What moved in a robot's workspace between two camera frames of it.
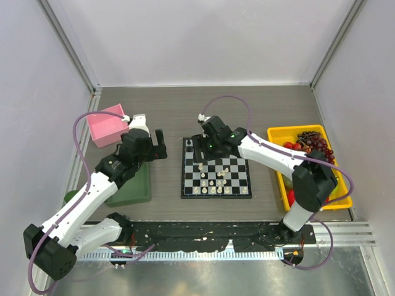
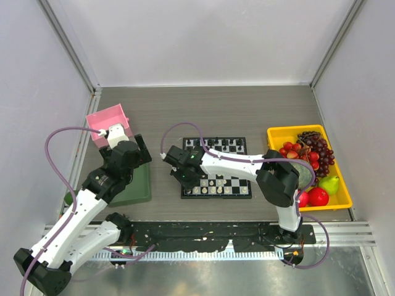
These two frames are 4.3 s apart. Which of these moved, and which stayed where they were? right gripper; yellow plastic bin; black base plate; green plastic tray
Moved: right gripper
Stayed: black base plate; green plastic tray; yellow plastic bin
